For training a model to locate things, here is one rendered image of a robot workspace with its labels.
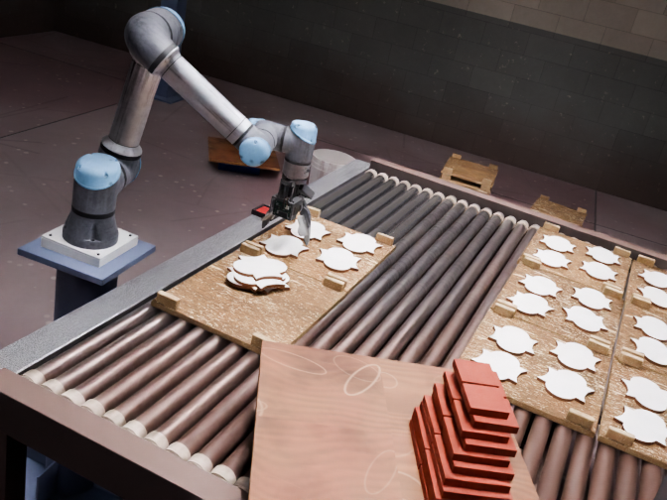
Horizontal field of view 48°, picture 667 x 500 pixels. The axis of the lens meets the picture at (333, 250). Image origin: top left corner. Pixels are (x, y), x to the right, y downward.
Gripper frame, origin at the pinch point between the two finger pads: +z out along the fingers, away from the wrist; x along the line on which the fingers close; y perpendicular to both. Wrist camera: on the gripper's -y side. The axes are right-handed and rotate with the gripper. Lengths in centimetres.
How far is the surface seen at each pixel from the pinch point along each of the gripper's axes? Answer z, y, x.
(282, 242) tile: 2.8, -1.0, -1.0
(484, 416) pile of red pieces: -23, 80, 74
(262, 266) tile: -0.4, 22.6, 4.8
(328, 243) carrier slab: 3.9, -13.9, 8.6
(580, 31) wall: -31, -518, 13
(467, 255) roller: 6, -48, 46
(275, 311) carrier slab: 3.5, 34.1, 15.8
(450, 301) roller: 5, -10, 50
